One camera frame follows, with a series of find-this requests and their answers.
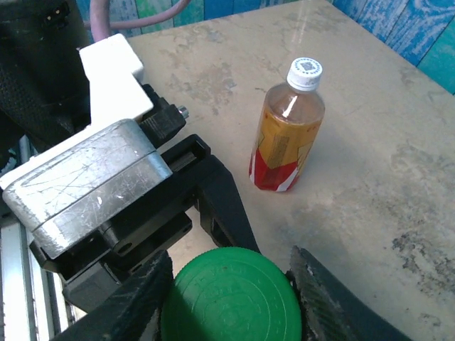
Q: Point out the amber drink bottle red label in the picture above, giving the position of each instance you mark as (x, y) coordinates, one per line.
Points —
(284, 142)

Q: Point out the white silver left wrist camera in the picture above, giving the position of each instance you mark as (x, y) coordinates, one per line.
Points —
(92, 177)

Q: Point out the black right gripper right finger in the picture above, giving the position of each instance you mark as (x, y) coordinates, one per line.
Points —
(330, 309)

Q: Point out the white printed bottle cap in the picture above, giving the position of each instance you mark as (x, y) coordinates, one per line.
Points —
(305, 72)

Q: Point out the green bottle cap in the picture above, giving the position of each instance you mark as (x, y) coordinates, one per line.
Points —
(231, 298)

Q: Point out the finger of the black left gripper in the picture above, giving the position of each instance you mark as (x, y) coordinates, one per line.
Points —
(227, 213)

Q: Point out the aluminium front frame rail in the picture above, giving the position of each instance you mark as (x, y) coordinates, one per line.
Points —
(14, 284)

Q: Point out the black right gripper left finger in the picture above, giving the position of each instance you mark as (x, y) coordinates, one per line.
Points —
(135, 305)

